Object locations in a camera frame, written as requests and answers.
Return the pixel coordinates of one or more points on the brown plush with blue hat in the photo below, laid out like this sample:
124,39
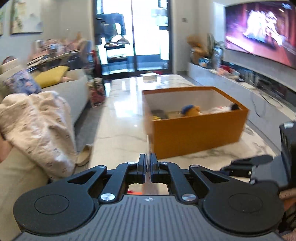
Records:
191,110

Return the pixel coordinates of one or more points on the orange cardboard storage box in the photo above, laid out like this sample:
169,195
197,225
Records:
190,134

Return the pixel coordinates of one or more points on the floral shopping bag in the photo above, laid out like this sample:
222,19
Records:
97,93

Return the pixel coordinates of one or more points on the white tissue box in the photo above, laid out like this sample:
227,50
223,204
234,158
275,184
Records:
149,77

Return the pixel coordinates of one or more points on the dark grey gift box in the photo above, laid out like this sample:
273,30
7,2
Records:
160,113

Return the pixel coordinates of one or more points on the left landscape painting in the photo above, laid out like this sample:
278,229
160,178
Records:
2,12

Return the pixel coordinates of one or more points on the glass balcony door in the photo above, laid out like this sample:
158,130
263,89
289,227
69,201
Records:
133,37

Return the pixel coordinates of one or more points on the right landscape painting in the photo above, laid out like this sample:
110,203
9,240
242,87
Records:
26,17

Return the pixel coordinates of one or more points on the brown vase with dried flowers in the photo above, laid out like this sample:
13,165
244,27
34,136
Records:
197,49

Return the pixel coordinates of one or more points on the blue floral cushion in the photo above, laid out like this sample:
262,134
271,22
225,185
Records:
20,82

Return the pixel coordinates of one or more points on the yellow cushion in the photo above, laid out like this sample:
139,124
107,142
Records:
51,77

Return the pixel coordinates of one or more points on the person's right hand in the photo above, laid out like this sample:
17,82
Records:
288,197

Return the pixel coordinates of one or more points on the landscape painting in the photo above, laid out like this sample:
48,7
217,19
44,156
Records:
2,12
26,17

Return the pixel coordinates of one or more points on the cream patterned blanket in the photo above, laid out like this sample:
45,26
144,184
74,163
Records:
40,126

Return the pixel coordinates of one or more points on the white plush pink striped hat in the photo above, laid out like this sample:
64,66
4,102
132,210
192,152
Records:
222,109

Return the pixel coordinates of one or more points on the yellow toy item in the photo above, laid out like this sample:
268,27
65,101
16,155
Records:
156,118

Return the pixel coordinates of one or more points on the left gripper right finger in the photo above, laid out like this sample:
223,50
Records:
173,176

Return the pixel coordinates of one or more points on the grey office chair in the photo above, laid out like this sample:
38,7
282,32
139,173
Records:
85,55

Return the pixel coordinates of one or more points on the cluttered desk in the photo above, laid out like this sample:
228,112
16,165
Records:
55,52

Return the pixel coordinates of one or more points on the white tv console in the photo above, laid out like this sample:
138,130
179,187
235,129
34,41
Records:
265,112

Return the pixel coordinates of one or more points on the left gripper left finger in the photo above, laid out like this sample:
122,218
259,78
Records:
121,177

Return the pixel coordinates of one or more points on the wall television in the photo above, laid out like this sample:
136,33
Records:
262,28

